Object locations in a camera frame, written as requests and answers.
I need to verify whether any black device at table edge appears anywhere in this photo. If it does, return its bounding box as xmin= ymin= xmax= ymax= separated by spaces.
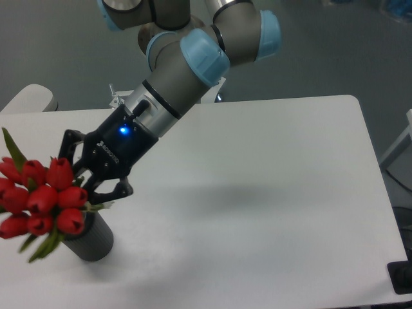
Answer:
xmin=387 ymin=261 xmax=411 ymax=295

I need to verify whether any white furniture leg right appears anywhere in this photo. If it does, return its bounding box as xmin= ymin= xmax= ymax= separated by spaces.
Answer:
xmin=379 ymin=109 xmax=411 ymax=171

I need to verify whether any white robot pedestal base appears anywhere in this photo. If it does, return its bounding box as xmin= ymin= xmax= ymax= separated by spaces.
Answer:
xmin=108 ymin=15 xmax=226 ymax=109

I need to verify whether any red tulip bouquet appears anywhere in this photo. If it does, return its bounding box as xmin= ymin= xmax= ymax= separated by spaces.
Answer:
xmin=1 ymin=128 xmax=111 ymax=263

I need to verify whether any blue items top right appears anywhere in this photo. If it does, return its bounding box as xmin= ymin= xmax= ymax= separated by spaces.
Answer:
xmin=380 ymin=0 xmax=411 ymax=24

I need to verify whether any dark grey ribbed vase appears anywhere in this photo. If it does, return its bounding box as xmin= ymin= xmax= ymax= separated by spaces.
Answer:
xmin=63 ymin=212 xmax=114 ymax=262

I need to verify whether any white chair armrest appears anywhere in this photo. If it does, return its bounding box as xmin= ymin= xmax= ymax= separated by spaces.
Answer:
xmin=1 ymin=84 xmax=59 ymax=115

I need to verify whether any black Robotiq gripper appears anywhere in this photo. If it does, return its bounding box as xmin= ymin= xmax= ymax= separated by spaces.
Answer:
xmin=58 ymin=103 xmax=158 ymax=205

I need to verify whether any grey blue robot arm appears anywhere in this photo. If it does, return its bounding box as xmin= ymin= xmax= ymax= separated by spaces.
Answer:
xmin=59 ymin=1 xmax=282 ymax=205

